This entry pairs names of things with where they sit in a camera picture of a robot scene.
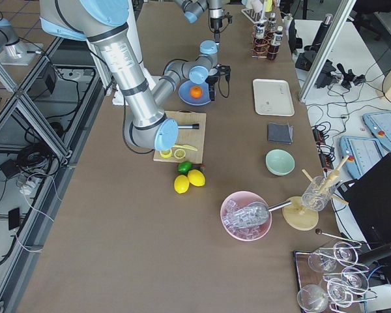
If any pink plastic bowl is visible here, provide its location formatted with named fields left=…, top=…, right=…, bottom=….
left=220, top=191, right=273, bottom=242

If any black handled tool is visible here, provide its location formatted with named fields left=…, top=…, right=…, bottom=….
left=178, top=123, right=200, bottom=130

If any grey folded cloth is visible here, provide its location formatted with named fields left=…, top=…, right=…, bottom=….
left=267, top=123, right=293, bottom=144

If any orange fruit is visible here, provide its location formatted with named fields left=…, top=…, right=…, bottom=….
left=189, top=85, right=203, bottom=98

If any yellow lemon lower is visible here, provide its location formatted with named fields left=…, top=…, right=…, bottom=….
left=173, top=175, right=190, bottom=194

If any wine glass rack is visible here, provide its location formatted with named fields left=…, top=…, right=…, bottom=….
left=293, top=228, right=377, bottom=312

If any cream plastic tray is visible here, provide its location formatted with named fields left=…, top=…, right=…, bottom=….
left=253, top=78, right=295, bottom=117

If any yellow lemon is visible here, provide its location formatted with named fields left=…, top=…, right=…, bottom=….
left=173, top=175, right=190, bottom=194
left=187, top=170, right=206, bottom=186

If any metal ice scoop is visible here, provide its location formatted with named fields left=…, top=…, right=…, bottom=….
left=246, top=200, right=292, bottom=227

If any black laptop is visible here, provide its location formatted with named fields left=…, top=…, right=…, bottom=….
left=338, top=153, right=391, bottom=244

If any yellow lemon upper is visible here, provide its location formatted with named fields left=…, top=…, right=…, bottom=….
left=187, top=170, right=206, bottom=186

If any lemon half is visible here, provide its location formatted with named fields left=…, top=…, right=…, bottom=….
left=173, top=148, right=186, bottom=160
left=159, top=149, right=173, bottom=158

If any yellow plastic knife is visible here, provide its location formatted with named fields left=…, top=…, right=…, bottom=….
left=173, top=144, right=198, bottom=151

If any blue teach pendant near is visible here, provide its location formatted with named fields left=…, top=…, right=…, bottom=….
left=339, top=136, right=386, bottom=179

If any lemon half right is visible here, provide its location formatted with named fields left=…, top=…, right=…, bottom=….
left=173, top=148, right=186, bottom=160

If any mint green bowl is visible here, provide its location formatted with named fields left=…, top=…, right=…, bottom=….
left=265, top=149, right=295, bottom=176

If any blue teach pendant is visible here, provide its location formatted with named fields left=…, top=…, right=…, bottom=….
left=339, top=136, right=386, bottom=179
left=362, top=111, right=391, bottom=151

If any pile of clear ice cubes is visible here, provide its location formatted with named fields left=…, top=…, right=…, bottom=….
left=222, top=199, right=270, bottom=239

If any wooden cup stand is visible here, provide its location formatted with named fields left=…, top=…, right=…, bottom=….
left=282, top=155, right=349, bottom=231

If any wooden cutting board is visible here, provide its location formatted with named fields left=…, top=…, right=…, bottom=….
left=153, top=111, right=207, bottom=164

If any blue teach pendant far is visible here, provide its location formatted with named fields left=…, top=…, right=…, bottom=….
left=362, top=111, right=391, bottom=151

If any green lime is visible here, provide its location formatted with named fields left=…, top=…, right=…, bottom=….
left=177, top=160, right=192, bottom=174

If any lemon half left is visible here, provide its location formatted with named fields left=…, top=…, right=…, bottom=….
left=159, top=149, right=173, bottom=158

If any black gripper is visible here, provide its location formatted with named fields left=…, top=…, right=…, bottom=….
left=205, top=65, right=231, bottom=85

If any blue plate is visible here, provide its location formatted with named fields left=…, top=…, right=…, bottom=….
left=179, top=80, right=211, bottom=106

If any copper bottle rack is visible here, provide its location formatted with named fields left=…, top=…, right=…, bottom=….
left=252, top=12, right=283, bottom=61

